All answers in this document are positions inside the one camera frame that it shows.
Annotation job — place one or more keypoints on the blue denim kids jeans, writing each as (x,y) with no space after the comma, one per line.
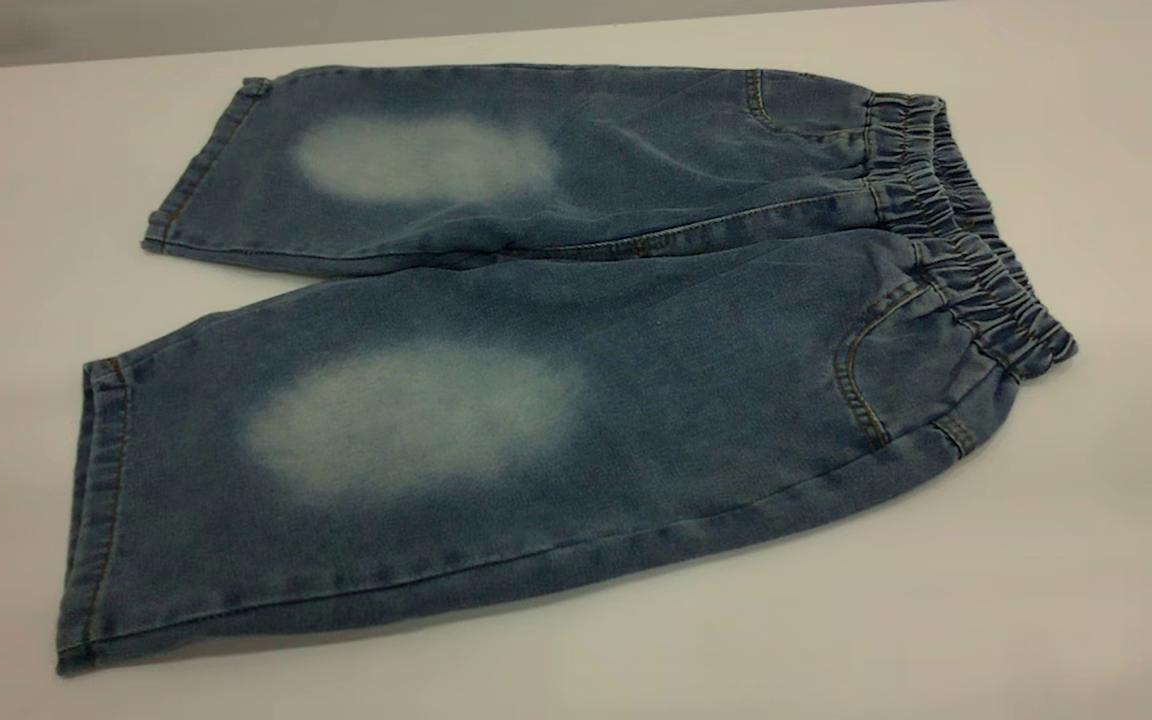
(636,350)

